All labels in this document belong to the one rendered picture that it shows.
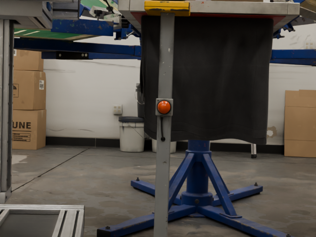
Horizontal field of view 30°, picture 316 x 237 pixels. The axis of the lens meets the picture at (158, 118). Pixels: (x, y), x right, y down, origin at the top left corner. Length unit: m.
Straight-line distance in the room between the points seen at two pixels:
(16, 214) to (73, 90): 4.55
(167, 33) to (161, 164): 0.38
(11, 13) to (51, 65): 5.09
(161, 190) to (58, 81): 5.15
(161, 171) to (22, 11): 0.62
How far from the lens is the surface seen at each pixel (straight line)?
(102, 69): 6.73
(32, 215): 2.31
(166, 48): 1.73
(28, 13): 1.77
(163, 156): 1.74
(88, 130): 6.78
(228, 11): 1.94
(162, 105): 1.69
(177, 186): 3.18
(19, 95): 6.44
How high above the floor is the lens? 0.71
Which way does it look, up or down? 3 degrees down
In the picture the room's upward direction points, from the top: 2 degrees clockwise
